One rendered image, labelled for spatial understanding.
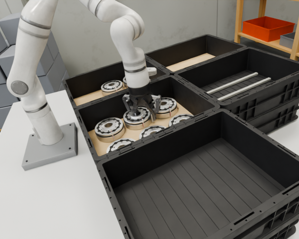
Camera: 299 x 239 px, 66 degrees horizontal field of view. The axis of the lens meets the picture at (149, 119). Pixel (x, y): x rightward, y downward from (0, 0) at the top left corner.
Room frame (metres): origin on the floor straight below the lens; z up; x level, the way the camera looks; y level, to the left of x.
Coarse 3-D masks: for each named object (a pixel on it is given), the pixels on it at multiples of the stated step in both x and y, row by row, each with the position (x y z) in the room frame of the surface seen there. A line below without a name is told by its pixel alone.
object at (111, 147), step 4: (116, 140) 0.57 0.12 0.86; (120, 140) 0.57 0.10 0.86; (124, 140) 0.56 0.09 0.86; (128, 140) 0.56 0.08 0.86; (132, 140) 0.55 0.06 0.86; (112, 144) 0.55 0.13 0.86; (116, 144) 0.55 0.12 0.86; (108, 148) 0.54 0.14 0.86; (112, 148) 0.53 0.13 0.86; (108, 152) 0.52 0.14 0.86
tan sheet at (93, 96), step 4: (124, 88) 0.98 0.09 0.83; (92, 92) 1.00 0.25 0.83; (96, 92) 0.99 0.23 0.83; (100, 92) 0.98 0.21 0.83; (84, 96) 0.98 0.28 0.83; (88, 96) 0.97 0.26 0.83; (92, 96) 0.96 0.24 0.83; (96, 96) 0.95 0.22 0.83; (100, 96) 0.95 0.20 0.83; (76, 100) 0.95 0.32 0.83; (80, 100) 0.95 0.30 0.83; (84, 100) 0.94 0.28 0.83; (88, 100) 0.93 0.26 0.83; (92, 100) 0.92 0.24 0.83; (76, 104) 0.91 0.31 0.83; (80, 104) 0.91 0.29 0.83
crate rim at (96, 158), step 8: (160, 80) 0.80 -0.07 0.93; (176, 80) 0.77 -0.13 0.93; (192, 88) 0.69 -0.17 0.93; (112, 96) 0.74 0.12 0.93; (200, 96) 0.63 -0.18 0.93; (88, 104) 0.71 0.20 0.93; (96, 104) 0.71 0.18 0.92; (216, 104) 0.57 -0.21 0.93; (208, 112) 0.54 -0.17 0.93; (80, 120) 0.64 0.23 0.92; (184, 120) 0.52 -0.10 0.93; (168, 128) 0.50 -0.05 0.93; (88, 136) 0.53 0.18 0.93; (152, 136) 0.48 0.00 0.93; (88, 144) 0.49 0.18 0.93; (128, 144) 0.46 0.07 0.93; (136, 144) 0.46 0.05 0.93; (96, 152) 0.45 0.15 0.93; (112, 152) 0.44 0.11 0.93; (96, 160) 0.42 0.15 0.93
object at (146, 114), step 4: (140, 108) 0.74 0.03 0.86; (144, 108) 0.73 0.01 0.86; (128, 112) 0.72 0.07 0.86; (144, 112) 0.70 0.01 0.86; (148, 112) 0.69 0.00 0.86; (124, 116) 0.70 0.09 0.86; (128, 116) 0.69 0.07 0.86; (144, 116) 0.68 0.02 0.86; (148, 116) 0.67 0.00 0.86; (124, 120) 0.68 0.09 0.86; (128, 120) 0.67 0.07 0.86; (132, 120) 0.67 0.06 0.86; (136, 120) 0.66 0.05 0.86; (140, 120) 0.65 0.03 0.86; (144, 120) 0.65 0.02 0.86
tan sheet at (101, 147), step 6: (180, 108) 0.73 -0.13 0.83; (192, 114) 0.68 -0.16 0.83; (156, 120) 0.68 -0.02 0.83; (162, 120) 0.67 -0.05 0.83; (168, 120) 0.67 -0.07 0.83; (90, 132) 0.68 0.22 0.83; (126, 132) 0.64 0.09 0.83; (132, 132) 0.64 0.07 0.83; (138, 132) 0.63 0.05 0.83; (96, 138) 0.64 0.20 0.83; (120, 138) 0.61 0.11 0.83; (132, 138) 0.60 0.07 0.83; (138, 138) 0.60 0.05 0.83; (96, 144) 0.61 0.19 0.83; (102, 144) 0.60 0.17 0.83; (108, 144) 0.60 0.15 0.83; (96, 150) 0.58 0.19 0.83; (102, 150) 0.57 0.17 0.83
